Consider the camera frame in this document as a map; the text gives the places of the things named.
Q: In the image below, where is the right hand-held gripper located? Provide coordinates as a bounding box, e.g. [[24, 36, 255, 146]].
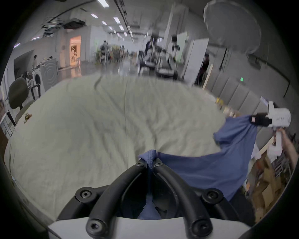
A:
[[249, 101, 292, 157]]

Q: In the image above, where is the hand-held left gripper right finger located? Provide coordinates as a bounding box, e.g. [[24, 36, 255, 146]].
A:
[[152, 159, 240, 237]]

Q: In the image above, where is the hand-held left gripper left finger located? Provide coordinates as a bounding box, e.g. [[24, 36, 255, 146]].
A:
[[57, 161, 150, 237]]

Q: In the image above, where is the dark blue shirt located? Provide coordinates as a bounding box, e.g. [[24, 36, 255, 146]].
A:
[[138, 114, 261, 220]]

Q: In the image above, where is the person's right forearm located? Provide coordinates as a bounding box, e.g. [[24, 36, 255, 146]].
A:
[[284, 138, 299, 174]]

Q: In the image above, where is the person's right hand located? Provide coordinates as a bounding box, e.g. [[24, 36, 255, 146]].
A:
[[278, 128, 292, 150]]

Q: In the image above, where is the stack of brown cartons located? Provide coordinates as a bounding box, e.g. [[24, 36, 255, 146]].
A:
[[245, 149, 291, 223]]

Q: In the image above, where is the bed with pale green sheet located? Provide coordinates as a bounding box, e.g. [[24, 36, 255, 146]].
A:
[[4, 73, 234, 222]]

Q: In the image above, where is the large round white reflector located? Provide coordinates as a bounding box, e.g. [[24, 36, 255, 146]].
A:
[[203, 0, 262, 56]]

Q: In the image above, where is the grey washing machine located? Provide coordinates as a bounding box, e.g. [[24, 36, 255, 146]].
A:
[[39, 58, 59, 92]]

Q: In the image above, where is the olive office chair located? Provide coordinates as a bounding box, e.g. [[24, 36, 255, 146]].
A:
[[7, 77, 29, 125]]

